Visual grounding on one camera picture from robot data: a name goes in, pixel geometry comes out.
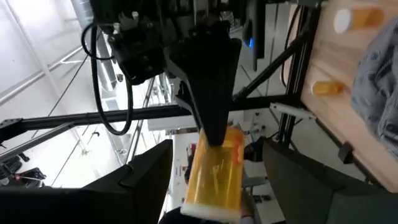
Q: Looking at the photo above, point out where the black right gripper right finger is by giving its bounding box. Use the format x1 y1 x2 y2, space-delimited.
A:
263 138 398 224

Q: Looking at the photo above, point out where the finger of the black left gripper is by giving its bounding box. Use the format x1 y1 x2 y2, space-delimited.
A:
169 21 243 147
177 82 203 128

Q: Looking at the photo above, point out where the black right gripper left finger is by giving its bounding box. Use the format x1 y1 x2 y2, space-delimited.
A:
0 139 174 224

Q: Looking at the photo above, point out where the amber pill bottle white cap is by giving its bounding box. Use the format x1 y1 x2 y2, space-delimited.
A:
180 126 246 223
333 7 385 34
311 80 345 97

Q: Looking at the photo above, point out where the grey patterned cloth gown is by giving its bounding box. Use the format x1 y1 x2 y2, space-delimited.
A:
351 17 398 156

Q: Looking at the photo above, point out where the black table edge clamp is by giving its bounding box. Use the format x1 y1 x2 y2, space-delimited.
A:
338 142 356 165

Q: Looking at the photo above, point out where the silver ceiling duct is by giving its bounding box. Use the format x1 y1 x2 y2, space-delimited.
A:
70 0 119 91

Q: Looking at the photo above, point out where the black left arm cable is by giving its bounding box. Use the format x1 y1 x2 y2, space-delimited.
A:
81 23 134 136

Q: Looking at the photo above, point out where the white corner bracket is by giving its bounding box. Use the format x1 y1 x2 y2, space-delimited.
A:
269 102 317 121

